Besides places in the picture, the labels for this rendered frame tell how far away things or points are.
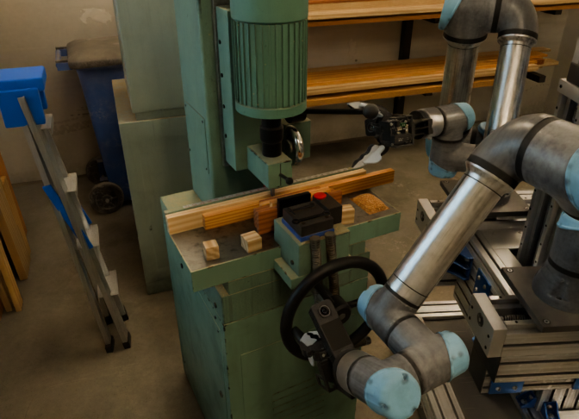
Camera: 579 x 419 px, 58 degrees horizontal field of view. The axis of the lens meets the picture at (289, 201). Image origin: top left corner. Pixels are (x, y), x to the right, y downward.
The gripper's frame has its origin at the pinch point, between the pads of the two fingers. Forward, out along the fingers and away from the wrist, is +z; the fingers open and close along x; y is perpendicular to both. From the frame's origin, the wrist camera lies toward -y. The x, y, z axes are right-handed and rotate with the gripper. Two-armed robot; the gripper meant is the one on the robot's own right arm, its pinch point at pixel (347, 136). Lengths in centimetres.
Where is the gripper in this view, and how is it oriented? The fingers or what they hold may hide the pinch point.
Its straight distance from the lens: 125.6
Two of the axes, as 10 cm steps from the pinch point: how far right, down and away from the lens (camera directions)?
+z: -8.9, 2.1, -4.0
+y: 4.4, 2.0, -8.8
